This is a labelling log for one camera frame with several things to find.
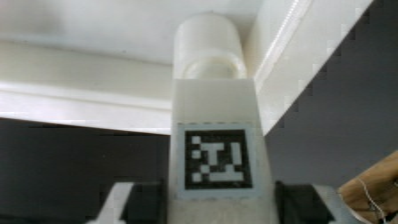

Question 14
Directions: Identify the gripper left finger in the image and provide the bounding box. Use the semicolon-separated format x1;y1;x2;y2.
87;182;165;224

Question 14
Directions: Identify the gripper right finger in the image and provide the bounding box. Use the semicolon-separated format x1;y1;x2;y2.
276;181;359;224

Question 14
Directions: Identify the white table leg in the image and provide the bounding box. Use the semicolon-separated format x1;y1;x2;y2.
167;79;277;224

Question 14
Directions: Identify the white square table top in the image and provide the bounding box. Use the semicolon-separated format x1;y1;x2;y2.
0;0;375;134

